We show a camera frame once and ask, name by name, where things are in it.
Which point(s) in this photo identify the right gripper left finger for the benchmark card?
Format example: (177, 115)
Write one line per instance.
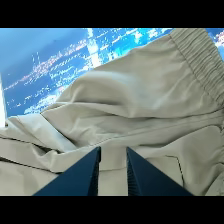
(80, 178)

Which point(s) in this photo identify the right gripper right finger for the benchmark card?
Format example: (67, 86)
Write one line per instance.
(150, 180)

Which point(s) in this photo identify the tan trousers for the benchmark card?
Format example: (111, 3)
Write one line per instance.
(140, 100)

